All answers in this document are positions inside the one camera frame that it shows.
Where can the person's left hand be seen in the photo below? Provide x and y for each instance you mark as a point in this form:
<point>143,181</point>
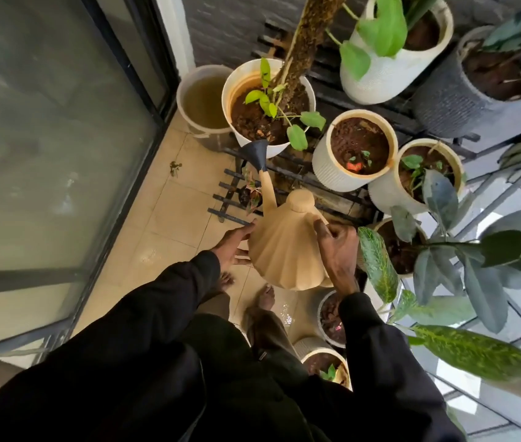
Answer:
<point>229,246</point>

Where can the person's right hand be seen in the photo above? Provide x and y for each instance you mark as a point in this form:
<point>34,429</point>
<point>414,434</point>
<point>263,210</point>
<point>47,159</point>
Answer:
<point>342,260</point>

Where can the person's left thumb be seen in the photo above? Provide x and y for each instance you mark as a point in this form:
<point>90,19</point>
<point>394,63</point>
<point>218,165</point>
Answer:
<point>243,260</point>

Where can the person's right thumb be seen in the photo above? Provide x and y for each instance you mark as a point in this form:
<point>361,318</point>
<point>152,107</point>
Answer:
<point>322,235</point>

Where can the beige ribbed watering can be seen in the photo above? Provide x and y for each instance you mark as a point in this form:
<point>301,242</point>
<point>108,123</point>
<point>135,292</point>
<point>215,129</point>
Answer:
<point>283,246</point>

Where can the person's left forearm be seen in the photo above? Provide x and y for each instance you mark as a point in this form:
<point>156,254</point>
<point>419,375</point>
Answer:
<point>118,345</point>

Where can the person's right forearm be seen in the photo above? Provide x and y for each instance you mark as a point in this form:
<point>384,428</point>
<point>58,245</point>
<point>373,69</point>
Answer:
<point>389,372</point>

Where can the person's left foot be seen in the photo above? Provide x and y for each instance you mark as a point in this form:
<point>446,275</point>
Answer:
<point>226,281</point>

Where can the person's foot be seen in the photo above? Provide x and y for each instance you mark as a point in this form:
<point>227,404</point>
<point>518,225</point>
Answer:
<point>226,281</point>
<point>266,299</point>

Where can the person's right foot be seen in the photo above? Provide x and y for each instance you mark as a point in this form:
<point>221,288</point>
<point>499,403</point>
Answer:
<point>266,299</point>

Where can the small black pot reddish plant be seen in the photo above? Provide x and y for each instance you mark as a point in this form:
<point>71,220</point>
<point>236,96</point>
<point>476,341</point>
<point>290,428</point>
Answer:
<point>250,195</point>

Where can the white ribbed pot cream rim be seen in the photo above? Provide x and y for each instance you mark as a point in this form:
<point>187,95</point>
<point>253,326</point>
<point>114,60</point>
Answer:
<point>329,165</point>

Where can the person's brown trousers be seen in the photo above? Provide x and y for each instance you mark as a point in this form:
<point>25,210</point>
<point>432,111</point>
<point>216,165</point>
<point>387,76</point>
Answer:
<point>267,331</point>

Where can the white smooth pot cream rim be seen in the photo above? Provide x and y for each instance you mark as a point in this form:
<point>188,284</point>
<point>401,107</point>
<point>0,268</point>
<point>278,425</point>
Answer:
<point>387,195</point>

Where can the white pot with variegated plant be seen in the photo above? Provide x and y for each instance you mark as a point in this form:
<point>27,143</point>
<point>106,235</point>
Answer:
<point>396,257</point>

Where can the tiny seedling with red leaf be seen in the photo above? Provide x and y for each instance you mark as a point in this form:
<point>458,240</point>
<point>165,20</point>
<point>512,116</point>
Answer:
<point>358,163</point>

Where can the white pot with dark soil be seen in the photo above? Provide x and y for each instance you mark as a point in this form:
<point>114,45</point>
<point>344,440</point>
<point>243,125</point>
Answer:
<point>331,317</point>

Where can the small light green vine plant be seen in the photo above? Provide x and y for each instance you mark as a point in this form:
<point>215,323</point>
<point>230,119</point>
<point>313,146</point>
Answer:
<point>298,135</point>

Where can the white ribbed pot small sprout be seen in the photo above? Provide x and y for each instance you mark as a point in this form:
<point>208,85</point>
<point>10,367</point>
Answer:
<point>309,348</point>

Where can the dry leaf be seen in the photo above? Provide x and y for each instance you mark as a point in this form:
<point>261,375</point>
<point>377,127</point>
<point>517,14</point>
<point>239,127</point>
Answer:
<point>175,168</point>

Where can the person's black jacket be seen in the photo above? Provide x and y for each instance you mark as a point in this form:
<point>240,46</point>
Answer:
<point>242,391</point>

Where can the small green sprout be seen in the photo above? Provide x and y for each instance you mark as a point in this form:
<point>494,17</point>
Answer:
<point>328,373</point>

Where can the black metal plant stand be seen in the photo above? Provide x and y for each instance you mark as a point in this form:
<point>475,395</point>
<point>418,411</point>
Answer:
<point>329,91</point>

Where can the white bucket with murky water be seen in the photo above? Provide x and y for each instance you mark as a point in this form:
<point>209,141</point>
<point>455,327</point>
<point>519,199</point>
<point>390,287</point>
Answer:
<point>200,103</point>

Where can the white pot with moss pole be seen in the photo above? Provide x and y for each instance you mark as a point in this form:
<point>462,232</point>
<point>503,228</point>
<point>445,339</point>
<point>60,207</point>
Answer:
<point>237,94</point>

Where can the dark grey-green rubber plant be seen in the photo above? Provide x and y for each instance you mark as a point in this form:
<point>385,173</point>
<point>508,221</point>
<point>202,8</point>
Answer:
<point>486,280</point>

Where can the white textured tall plant pot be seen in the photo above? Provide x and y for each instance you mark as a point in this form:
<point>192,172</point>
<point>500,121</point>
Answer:
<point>391,75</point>

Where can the grey ribbed plant pot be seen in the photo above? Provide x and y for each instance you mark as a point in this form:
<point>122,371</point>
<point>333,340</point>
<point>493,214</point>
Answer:
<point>444,103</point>

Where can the variegated speckled leaf plant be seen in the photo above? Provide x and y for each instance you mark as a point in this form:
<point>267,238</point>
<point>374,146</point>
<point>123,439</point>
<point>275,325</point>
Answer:
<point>472,352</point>

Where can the brown moss pole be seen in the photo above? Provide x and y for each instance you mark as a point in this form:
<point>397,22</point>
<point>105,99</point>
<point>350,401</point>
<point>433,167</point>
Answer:
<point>309,39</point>

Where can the dark framed sliding glass door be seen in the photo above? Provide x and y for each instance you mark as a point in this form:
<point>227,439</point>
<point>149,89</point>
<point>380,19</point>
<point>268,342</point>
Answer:
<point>58,156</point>

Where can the bright green broad-leaf plant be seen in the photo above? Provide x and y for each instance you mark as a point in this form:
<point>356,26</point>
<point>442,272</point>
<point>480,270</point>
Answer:
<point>387,27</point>

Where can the grey metal balcony railing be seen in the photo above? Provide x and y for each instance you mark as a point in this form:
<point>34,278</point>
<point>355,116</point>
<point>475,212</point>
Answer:
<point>509,405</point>

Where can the dark green plant in grey pot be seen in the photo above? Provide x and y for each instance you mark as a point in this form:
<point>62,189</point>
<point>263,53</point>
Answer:
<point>518,27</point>

